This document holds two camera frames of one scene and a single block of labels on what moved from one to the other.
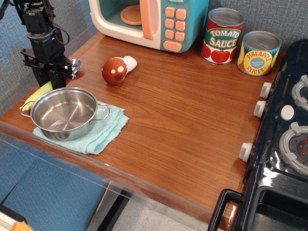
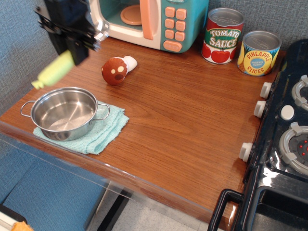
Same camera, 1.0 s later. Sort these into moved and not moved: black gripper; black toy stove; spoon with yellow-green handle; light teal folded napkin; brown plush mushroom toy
Moved: black gripper; spoon with yellow-green handle
Not moved: black toy stove; brown plush mushroom toy; light teal folded napkin
